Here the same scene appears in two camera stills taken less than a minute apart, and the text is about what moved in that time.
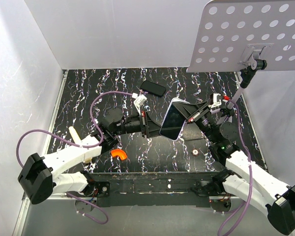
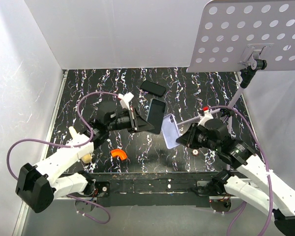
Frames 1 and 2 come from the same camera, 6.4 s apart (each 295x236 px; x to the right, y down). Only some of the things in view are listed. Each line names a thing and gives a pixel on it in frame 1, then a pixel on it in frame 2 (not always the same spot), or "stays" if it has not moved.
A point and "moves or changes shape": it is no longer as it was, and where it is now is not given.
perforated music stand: [235, 36] stays
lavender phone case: [174, 121] moves or changes shape
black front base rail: [147, 190] stays
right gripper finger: [189, 110] to [187, 138]
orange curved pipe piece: [120, 153] stays
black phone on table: [153, 88] stays
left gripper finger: [152, 129] to [139, 123]
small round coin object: [195, 152] stays
